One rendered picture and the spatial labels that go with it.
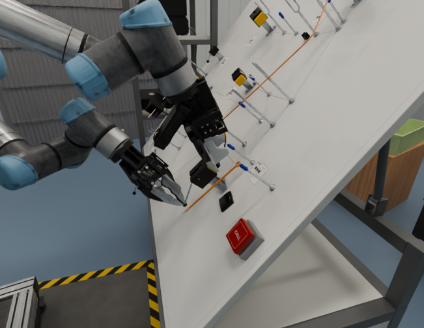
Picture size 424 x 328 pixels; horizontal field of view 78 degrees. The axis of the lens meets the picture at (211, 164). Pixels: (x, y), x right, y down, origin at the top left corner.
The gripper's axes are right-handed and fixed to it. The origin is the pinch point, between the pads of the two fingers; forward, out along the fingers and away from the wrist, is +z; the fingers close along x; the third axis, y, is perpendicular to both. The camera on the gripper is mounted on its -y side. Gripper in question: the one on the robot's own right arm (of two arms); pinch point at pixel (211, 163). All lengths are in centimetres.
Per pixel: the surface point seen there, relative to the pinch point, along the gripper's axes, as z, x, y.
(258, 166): 3.2, -4.0, 10.1
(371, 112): -6.2, -13.4, 31.1
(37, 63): -25, 308, -186
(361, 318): 45, -25, 19
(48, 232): 74, 106, -167
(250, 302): 34.9, -17.7, -6.2
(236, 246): 3.9, -21.6, 0.4
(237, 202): 6.7, -8.7, 2.4
